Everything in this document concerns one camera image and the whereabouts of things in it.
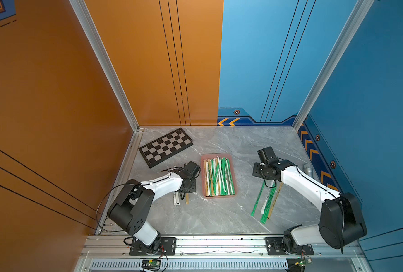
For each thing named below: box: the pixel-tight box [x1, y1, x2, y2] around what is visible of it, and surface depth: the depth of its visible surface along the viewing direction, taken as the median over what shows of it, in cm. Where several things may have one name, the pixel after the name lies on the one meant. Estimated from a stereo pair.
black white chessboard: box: [138, 127, 194, 169], surface depth 107 cm
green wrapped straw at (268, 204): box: [260, 184, 277, 224], surface depth 86 cm
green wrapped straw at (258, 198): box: [250, 180, 266, 217], surface depth 88 cm
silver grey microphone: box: [302, 163, 315, 178], surface depth 96 cm
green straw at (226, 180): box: [218, 156, 236, 197], surface depth 96 cm
